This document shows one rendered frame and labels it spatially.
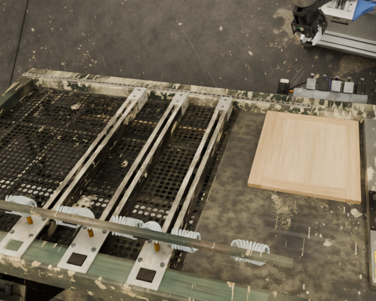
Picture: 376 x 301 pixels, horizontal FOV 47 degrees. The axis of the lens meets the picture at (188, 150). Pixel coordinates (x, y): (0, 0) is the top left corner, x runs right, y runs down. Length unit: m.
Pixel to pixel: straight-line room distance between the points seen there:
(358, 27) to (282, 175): 1.41
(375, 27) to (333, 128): 1.01
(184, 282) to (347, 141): 1.08
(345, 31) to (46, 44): 2.28
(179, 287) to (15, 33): 2.99
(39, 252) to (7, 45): 2.68
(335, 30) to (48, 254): 2.20
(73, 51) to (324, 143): 2.25
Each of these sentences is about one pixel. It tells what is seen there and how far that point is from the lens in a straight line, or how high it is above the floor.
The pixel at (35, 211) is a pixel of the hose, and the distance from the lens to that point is 1.42.
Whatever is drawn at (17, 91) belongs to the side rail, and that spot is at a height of 1.03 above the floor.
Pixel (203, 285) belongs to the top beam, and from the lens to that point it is 1.34.
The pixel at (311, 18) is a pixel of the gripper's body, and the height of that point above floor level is 1.69.
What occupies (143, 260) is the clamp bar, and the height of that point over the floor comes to 1.86.
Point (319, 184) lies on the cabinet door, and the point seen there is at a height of 1.31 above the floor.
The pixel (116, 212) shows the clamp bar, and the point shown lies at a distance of 1.61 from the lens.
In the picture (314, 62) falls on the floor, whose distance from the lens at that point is 3.13.
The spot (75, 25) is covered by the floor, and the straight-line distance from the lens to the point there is 3.65.
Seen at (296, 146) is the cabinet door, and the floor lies 1.11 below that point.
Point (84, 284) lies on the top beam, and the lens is 1.45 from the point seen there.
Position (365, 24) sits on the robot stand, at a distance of 2.98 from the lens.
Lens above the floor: 3.10
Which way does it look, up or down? 75 degrees down
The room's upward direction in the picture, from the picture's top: 103 degrees counter-clockwise
